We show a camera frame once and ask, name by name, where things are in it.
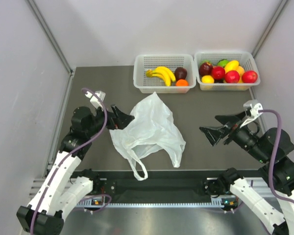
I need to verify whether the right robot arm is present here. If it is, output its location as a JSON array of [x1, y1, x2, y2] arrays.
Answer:
[[200, 108, 294, 235]]

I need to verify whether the empty white plastic basket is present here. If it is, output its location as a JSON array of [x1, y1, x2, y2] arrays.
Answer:
[[133, 54, 197, 94]]

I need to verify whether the orange tangerine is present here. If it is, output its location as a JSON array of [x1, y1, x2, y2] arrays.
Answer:
[[175, 79, 189, 87]]

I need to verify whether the yellow banana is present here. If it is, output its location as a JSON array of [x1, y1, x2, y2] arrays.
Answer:
[[146, 67, 176, 86]]

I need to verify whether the red apple right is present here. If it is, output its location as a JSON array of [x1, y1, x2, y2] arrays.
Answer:
[[242, 70, 258, 83]]

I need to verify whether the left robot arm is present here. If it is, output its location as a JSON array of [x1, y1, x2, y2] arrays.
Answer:
[[17, 105, 134, 235]]

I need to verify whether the red apple middle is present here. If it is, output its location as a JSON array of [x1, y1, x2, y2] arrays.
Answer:
[[211, 66, 225, 80]]

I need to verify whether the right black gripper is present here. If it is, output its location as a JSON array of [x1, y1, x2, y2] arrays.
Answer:
[[199, 109, 269, 162]]

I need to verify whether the yellow mango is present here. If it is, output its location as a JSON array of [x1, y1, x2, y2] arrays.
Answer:
[[224, 60, 240, 73]]

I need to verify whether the yellow lemon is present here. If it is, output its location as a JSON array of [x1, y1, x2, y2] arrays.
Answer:
[[201, 75, 215, 84]]

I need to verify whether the green lime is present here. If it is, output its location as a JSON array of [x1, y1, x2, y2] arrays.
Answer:
[[217, 59, 229, 68]]

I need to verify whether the white plastic bag with fruit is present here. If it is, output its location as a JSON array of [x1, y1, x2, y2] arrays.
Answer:
[[110, 92, 186, 181]]

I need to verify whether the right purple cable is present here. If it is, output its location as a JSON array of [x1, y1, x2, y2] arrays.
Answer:
[[258, 109, 294, 212]]

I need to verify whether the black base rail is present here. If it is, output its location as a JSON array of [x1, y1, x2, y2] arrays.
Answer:
[[90, 170, 230, 204]]

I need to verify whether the orange fruit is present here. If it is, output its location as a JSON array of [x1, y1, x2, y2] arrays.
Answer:
[[236, 66, 245, 77]]

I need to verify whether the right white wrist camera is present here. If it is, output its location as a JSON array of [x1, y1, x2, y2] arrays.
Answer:
[[240, 99, 263, 128]]

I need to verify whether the dark red apple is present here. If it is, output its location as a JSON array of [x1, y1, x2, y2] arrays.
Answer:
[[198, 62, 213, 76]]

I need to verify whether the grey slotted cable duct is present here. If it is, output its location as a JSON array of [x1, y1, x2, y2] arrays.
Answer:
[[75, 197, 240, 209]]

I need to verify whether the white basket holding fruit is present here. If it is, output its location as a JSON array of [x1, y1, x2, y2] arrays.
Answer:
[[194, 51, 260, 91]]

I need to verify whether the red apple front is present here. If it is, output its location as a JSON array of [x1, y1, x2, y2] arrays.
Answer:
[[224, 70, 240, 83]]

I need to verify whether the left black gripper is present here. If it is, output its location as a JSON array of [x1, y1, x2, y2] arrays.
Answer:
[[86, 104, 134, 137]]

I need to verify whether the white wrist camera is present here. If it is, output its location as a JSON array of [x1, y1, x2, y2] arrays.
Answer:
[[240, 99, 263, 128], [85, 91, 106, 109]]

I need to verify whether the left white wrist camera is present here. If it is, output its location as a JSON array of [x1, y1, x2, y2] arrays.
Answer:
[[85, 91, 106, 109]]

